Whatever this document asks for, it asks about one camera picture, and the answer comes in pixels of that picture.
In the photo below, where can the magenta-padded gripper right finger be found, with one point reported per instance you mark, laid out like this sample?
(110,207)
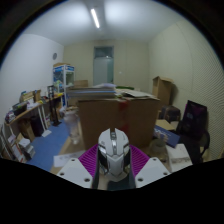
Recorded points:
(151,170)

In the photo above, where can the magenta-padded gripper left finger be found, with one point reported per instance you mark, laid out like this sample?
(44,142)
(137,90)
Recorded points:
(75,171)

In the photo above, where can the white and grey computer mouse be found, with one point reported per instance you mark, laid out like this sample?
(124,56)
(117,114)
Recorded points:
(114,155)

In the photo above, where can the white notebook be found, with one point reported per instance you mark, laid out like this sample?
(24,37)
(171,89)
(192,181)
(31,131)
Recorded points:
(179,158)

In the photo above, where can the blue flat box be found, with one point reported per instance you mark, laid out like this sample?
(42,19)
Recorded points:
(166,135)

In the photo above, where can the clear plastic jar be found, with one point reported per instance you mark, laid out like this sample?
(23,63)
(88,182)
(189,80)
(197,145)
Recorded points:
(72,128)

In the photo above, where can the black bin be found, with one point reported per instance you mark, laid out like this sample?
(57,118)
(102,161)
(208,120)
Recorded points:
(36,126)

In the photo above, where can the black bag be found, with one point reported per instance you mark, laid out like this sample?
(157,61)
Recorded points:
(193,126)

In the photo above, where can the large brown cardboard box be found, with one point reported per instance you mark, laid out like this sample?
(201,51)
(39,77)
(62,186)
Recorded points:
(110,120)

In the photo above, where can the white shelf unit with books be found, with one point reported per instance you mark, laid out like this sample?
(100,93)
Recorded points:
(15,145)

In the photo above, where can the tall black stand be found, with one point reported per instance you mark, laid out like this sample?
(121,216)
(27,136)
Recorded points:
(54,106)

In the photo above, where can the cluttered wooden side desk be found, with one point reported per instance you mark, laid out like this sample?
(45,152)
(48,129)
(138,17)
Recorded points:
(26,108)

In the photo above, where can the open brown cardboard box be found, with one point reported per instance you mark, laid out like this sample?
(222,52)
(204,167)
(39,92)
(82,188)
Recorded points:
(163,90)

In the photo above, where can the stacked flat papers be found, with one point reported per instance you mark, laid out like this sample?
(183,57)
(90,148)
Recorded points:
(96,90)

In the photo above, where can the stacked brown cardboard boxes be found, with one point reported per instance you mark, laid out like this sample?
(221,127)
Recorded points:
(81,83)

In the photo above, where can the blue and white glass cabinet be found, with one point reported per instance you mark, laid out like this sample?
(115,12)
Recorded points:
(63,80)

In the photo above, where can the grey door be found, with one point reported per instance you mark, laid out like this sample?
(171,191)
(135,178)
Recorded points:
(103,66)

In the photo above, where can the ceiling light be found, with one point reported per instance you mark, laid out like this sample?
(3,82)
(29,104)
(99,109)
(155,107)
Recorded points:
(95,18)

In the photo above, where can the round wall clock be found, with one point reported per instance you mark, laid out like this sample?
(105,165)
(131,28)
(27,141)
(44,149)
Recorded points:
(54,56)

